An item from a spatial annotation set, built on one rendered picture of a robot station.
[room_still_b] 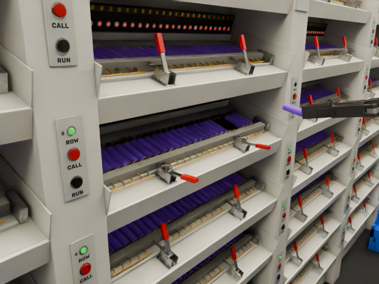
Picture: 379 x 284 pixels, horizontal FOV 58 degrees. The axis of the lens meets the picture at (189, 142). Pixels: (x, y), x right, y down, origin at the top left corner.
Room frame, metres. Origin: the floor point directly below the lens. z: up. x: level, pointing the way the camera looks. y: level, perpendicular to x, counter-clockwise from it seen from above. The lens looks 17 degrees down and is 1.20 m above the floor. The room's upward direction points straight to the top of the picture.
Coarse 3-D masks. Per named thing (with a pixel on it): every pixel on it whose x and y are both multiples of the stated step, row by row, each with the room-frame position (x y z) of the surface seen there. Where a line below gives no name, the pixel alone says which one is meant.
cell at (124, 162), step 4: (108, 148) 0.66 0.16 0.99; (112, 148) 0.66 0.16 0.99; (108, 152) 0.65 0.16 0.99; (112, 152) 0.65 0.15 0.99; (116, 152) 0.65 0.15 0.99; (112, 156) 0.65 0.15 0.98; (116, 156) 0.64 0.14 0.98; (120, 156) 0.64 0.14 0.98; (120, 160) 0.63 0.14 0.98; (124, 160) 0.63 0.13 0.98; (128, 160) 0.63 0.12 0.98; (124, 164) 0.62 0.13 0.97
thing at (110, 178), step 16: (240, 128) 0.89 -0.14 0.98; (256, 128) 0.93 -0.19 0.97; (192, 144) 0.75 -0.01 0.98; (208, 144) 0.77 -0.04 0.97; (144, 160) 0.64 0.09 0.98; (160, 160) 0.65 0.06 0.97; (176, 160) 0.69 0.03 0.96; (192, 160) 0.71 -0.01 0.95; (112, 176) 0.56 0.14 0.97; (128, 176) 0.59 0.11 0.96
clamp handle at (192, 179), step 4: (168, 168) 0.62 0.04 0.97; (168, 172) 0.62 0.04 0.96; (172, 172) 0.62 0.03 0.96; (176, 172) 0.62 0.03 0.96; (180, 176) 0.60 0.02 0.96; (184, 176) 0.59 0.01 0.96; (188, 176) 0.59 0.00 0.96; (192, 176) 0.59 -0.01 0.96; (188, 180) 0.58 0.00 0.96; (192, 180) 0.58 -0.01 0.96; (196, 180) 0.58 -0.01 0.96
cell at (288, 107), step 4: (284, 104) 0.83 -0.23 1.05; (288, 104) 0.83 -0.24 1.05; (284, 108) 0.83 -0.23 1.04; (288, 108) 0.82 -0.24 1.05; (292, 108) 0.81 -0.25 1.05; (296, 108) 0.81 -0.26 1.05; (300, 108) 0.81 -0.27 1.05; (292, 112) 0.81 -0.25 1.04; (296, 112) 0.80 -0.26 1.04; (300, 112) 0.80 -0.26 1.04; (300, 116) 0.80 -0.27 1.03
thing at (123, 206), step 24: (144, 120) 0.78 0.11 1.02; (264, 120) 0.98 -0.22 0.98; (264, 144) 0.88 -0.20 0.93; (192, 168) 0.69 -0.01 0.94; (216, 168) 0.71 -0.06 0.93; (240, 168) 0.81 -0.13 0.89; (120, 192) 0.56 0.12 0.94; (144, 192) 0.58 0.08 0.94; (168, 192) 0.61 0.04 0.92; (192, 192) 0.67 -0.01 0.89; (120, 216) 0.52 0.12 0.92
